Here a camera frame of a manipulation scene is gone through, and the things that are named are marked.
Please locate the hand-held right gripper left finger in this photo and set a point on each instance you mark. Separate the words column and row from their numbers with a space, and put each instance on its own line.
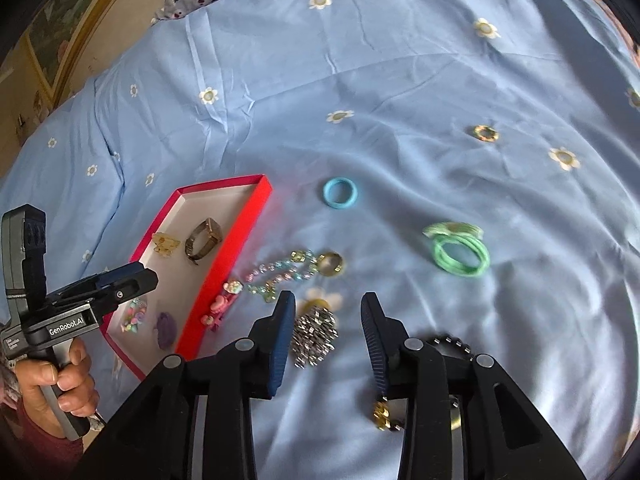
column 280, row 345

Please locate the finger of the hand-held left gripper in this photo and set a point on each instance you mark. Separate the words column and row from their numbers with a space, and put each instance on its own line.
column 120, row 274
column 135, row 285

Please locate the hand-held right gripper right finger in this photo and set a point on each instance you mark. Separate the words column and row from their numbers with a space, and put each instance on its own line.
column 375, row 345

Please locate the red jewelry box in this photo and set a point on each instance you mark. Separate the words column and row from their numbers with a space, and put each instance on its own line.
column 225, row 240

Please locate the person's left forearm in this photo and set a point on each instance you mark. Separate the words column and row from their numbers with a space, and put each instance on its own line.
column 30, row 445

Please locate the person's left hand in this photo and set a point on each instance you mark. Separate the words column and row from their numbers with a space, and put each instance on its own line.
column 55, row 385

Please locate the yellow hair claw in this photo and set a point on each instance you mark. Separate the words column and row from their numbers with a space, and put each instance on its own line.
column 165, row 244

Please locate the purple bow hair clip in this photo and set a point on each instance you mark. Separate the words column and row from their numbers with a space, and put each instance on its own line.
column 166, row 329

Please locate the grey wristwatch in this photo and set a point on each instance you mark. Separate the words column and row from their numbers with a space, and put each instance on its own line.
column 192, row 245

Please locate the pink hair clip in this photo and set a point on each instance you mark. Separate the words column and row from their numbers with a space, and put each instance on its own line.
column 220, row 305

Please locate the blue floral blanket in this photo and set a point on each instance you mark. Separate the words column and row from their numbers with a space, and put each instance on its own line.
column 400, row 85

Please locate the framed wall picture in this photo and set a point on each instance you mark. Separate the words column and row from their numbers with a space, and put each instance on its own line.
column 55, row 25

